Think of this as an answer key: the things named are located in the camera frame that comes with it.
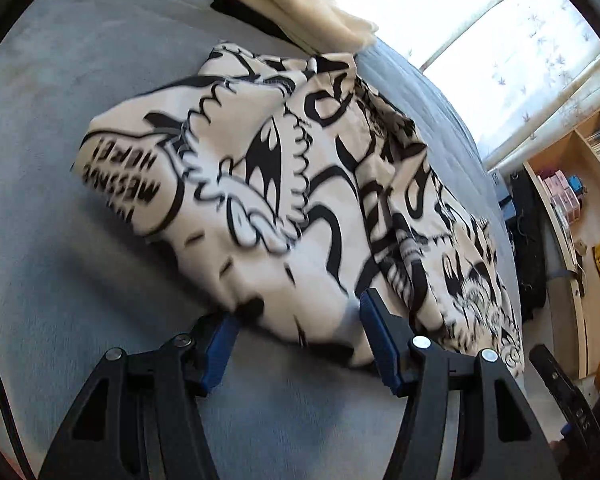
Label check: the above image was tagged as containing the pink small drawer organizer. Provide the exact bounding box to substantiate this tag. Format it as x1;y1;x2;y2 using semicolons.
537;170;581;224

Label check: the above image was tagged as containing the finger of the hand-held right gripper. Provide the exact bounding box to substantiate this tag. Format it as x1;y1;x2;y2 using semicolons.
528;344;588;412

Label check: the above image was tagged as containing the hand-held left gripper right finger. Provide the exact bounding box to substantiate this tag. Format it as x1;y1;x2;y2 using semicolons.
358;287;563;480

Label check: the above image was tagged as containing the beige curtain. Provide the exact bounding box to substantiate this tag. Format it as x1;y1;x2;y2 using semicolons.
482;52;600;174

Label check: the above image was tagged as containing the white sheer leaf-print curtain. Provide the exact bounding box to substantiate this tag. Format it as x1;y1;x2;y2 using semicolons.
422;0;600;161

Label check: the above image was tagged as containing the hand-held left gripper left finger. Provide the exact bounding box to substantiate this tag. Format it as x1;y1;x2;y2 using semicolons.
37;312;241;480

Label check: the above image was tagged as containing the white black graffiti print jacket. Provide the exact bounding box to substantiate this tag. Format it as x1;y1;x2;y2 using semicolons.
70;42;526;378

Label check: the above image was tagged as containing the black cable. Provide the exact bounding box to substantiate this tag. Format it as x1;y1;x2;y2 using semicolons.
0;332;36;480

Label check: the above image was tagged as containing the black white patterned clothing pile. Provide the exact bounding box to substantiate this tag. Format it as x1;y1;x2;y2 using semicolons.
507;170;551;323

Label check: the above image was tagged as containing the light wooden desk shelf unit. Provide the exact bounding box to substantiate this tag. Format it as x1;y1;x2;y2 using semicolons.
522;105;600;382

